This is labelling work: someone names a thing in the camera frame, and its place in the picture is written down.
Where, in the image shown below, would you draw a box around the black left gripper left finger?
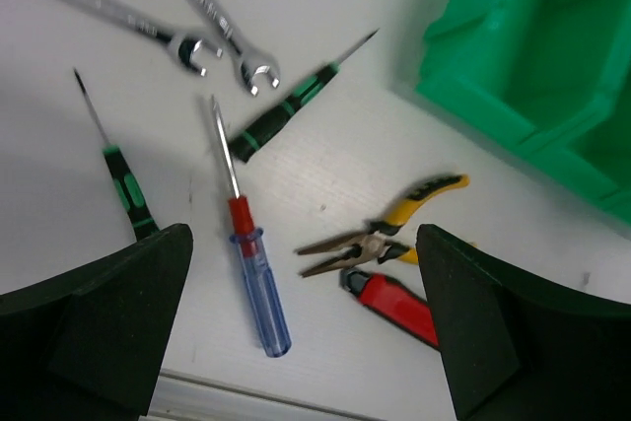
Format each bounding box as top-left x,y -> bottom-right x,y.
1,224 -> 193,420

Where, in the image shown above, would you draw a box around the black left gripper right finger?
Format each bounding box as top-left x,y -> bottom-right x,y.
416,224 -> 630,420

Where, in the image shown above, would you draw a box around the blue red handle screwdriver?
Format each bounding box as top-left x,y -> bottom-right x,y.
209,98 -> 292,358

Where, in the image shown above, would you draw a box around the red black utility knife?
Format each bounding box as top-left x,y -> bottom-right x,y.
339,268 -> 439,350

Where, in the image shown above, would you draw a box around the green six-compartment bin tray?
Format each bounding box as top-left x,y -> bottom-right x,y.
416,0 -> 630,222

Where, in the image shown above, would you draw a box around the silver open-end wrench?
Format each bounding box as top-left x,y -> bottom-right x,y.
61,0 -> 224,77
188,0 -> 281,97

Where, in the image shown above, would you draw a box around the aluminium front rail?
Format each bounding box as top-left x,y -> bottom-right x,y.
143,370 -> 368,420

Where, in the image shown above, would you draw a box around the yellow handle needle-nose pliers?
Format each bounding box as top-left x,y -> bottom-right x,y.
296,174 -> 470,278

